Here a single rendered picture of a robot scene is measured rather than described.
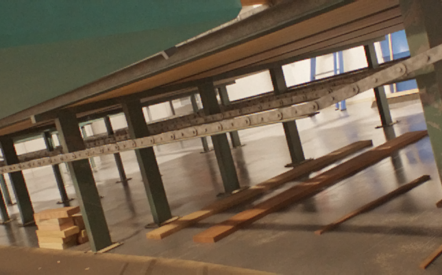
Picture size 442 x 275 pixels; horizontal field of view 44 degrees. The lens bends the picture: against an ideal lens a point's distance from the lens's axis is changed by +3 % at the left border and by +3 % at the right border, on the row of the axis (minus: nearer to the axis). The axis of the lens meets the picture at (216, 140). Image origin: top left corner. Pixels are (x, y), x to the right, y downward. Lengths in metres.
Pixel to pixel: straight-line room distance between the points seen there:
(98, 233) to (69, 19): 2.72
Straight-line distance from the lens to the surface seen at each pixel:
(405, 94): 6.91
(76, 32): 0.24
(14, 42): 0.23
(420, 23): 1.40
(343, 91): 1.42
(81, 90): 2.36
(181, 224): 2.88
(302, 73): 8.97
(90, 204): 2.92
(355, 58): 8.62
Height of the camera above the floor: 0.63
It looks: 4 degrees down
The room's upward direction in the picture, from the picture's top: 15 degrees counter-clockwise
